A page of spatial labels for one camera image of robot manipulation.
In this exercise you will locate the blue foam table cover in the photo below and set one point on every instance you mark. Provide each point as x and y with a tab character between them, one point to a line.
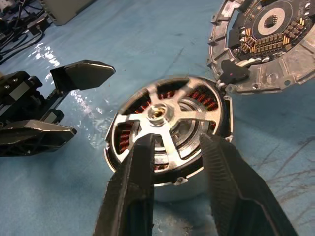
49	196

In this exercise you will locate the silver motor with copper windings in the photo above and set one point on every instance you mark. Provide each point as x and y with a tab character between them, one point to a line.
162	120

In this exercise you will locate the grey equipment box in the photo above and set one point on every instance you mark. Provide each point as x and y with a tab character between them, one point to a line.
69	12

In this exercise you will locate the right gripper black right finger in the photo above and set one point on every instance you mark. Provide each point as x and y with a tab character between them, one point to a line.
236	191

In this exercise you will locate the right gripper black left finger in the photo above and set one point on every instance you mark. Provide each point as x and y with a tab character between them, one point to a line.
133	191

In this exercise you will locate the black electronic device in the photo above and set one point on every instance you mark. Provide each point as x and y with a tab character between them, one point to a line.
39	23

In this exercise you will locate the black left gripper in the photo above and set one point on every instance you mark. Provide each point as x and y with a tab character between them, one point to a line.
22	98

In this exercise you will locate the silver motor cover circuit board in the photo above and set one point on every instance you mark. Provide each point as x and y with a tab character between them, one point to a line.
270	73

